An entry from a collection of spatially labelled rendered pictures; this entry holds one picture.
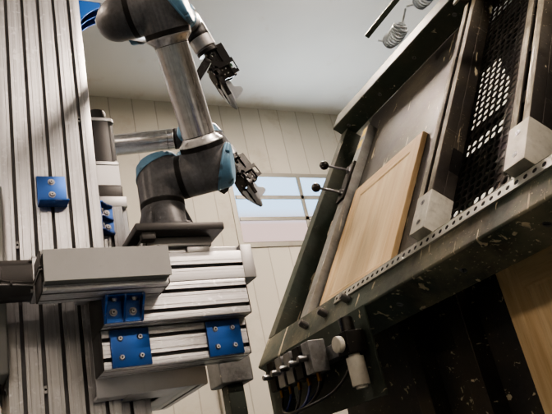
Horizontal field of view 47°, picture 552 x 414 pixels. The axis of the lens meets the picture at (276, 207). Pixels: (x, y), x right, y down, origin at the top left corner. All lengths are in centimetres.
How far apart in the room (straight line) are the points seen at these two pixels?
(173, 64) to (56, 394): 83
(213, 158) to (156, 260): 35
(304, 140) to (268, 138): 42
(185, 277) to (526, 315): 83
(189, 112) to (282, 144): 493
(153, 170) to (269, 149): 479
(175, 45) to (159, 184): 35
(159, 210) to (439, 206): 71
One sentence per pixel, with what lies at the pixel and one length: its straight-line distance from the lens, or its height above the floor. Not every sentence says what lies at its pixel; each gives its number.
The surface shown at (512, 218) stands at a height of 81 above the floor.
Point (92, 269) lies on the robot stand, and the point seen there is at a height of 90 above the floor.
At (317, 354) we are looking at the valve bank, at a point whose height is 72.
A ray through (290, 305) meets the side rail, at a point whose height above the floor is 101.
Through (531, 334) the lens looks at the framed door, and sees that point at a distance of 166.
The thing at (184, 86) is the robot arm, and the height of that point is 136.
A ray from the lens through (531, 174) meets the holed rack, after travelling 136.
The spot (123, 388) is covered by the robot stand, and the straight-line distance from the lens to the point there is 157.
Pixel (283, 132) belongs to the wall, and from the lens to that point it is 661.
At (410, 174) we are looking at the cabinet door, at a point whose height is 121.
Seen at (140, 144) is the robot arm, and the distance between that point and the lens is 226.
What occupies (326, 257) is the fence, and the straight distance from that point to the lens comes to 230.
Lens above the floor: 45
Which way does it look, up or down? 22 degrees up
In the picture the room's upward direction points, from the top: 13 degrees counter-clockwise
